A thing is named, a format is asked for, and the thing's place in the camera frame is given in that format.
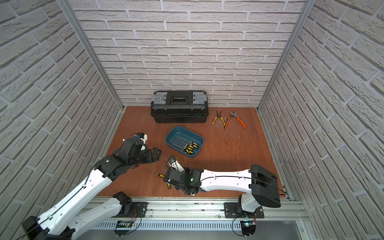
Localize file tool nine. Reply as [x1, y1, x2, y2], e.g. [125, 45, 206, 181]
[176, 142, 194, 155]

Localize file tool ten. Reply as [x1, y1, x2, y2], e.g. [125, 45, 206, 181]
[177, 138, 199, 151]

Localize file tool eleven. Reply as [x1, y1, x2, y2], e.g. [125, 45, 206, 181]
[179, 137, 199, 149]

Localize file tool one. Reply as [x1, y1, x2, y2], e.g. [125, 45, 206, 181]
[146, 169, 165, 179]

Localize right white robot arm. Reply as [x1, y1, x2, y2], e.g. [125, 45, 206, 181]
[163, 165, 282, 213]

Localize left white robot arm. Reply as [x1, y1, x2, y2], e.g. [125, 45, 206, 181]
[22, 138, 162, 240]

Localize teal plastic storage bin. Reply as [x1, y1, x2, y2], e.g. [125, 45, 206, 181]
[165, 126, 204, 158]

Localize black plastic toolbox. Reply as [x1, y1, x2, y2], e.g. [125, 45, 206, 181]
[151, 90, 209, 124]

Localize left controller board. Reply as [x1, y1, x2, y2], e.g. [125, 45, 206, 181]
[114, 221, 136, 237]

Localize controller board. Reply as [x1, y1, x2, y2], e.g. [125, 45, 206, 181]
[240, 221, 257, 238]
[114, 221, 136, 237]

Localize right controller board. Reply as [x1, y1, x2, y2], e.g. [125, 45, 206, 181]
[240, 221, 257, 238]

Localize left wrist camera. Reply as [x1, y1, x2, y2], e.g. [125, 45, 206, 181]
[134, 133, 148, 144]

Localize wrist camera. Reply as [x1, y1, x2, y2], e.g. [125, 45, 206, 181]
[134, 133, 148, 144]
[168, 156, 185, 172]

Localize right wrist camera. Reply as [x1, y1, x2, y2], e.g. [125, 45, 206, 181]
[168, 156, 185, 172]

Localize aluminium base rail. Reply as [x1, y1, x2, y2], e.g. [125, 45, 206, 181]
[61, 197, 310, 222]

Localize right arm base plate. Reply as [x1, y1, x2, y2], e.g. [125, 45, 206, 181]
[224, 203, 265, 219]

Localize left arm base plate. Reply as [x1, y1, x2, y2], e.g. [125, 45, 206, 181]
[112, 202, 148, 218]

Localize yellow handled pliers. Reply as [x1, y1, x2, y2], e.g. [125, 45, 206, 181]
[212, 111, 226, 126]

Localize orange handled pliers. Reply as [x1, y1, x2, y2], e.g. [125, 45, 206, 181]
[224, 111, 247, 130]

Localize left aluminium corner post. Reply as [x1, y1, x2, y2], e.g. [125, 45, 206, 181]
[58, 0, 125, 112]

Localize aluminium corner post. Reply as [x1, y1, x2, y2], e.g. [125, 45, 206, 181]
[58, 0, 125, 112]
[257, 0, 316, 113]

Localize right aluminium corner post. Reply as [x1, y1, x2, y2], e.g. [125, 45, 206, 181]
[257, 0, 316, 113]

